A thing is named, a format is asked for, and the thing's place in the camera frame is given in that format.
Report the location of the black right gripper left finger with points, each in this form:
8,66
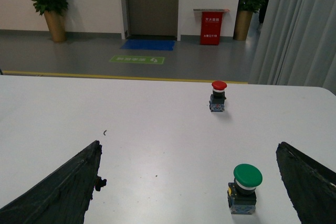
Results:
64,195

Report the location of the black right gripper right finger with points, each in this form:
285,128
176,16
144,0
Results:
309,184

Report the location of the green floor sign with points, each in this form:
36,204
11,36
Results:
138,59

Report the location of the blue floor mat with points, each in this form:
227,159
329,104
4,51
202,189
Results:
144,44

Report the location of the red fire extinguisher box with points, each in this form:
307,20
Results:
211,24

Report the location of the left potted plant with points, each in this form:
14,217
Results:
53,12

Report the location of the potted plant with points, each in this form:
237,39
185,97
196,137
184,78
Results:
245,10
53,12

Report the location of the right potted plant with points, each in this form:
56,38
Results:
245,10

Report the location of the grey door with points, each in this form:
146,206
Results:
153,17

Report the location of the green push button switch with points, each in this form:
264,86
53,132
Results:
241,192

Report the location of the red push button switch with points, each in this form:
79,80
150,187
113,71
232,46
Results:
217,98

